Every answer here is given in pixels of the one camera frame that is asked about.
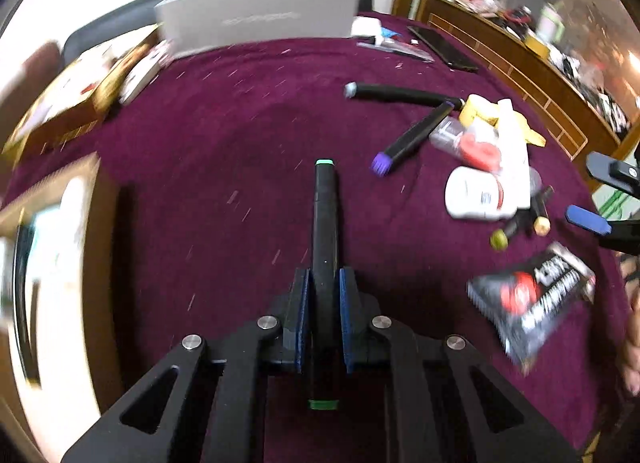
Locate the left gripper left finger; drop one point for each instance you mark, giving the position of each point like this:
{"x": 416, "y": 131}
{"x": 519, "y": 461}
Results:
{"x": 296, "y": 320}

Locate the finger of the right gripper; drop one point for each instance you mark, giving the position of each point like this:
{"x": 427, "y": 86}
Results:
{"x": 616, "y": 173}
{"x": 586, "y": 220}

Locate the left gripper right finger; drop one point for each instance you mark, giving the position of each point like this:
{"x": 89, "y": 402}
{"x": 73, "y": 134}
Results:
{"x": 360, "y": 346}

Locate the black marker green caps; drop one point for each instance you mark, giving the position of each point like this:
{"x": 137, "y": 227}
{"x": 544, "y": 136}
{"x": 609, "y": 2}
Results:
{"x": 326, "y": 338}

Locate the person's right hand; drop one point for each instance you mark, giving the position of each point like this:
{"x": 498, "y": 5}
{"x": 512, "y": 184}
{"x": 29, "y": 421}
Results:
{"x": 629, "y": 357}

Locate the black marker orange cap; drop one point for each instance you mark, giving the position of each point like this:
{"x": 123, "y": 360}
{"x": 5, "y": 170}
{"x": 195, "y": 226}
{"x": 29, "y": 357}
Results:
{"x": 540, "y": 216}

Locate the black marker lime cap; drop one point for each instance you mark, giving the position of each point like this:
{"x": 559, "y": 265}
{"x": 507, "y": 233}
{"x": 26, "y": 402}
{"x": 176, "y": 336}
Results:
{"x": 521, "y": 222}

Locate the white spray bottle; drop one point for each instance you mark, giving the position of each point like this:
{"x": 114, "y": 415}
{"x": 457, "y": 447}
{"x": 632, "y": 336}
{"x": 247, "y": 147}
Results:
{"x": 514, "y": 157}

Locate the black crab print packet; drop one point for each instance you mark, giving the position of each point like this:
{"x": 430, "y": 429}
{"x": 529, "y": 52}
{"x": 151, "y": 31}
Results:
{"x": 528, "y": 302}

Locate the white pill bottle red label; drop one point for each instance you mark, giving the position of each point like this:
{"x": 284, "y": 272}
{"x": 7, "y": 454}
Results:
{"x": 477, "y": 195}

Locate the black marker purple caps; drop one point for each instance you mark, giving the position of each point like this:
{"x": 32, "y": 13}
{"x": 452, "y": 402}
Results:
{"x": 411, "y": 140}

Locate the red item in clear bag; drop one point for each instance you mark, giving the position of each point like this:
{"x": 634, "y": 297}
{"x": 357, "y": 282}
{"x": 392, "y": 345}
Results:
{"x": 477, "y": 145}

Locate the wooden cabinet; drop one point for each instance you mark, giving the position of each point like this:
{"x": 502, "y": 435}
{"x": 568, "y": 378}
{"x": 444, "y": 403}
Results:
{"x": 575, "y": 126}

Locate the black marker grey caps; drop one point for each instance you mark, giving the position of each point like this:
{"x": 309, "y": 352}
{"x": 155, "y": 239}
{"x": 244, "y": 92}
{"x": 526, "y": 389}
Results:
{"x": 394, "y": 94}

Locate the black smartphone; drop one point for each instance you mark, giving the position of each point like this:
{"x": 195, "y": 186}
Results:
{"x": 448, "y": 53}

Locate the brown cardboard tray box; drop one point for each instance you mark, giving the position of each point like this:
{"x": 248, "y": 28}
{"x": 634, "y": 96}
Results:
{"x": 59, "y": 361}

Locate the clear pen packet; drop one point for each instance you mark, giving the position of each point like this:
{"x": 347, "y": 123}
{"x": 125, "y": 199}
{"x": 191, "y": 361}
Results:
{"x": 396, "y": 47}

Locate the white small box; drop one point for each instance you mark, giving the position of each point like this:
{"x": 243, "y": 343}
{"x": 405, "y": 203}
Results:
{"x": 366, "y": 27}

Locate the grey rectangular box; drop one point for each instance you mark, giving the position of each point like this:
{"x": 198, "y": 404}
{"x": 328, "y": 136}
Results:
{"x": 195, "y": 26}

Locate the gold snack gift box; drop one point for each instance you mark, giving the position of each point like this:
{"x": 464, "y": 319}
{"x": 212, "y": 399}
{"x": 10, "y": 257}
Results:
{"x": 80, "y": 97}

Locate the maroon chair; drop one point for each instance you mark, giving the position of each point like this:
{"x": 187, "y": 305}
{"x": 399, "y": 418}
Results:
{"x": 33, "y": 76}

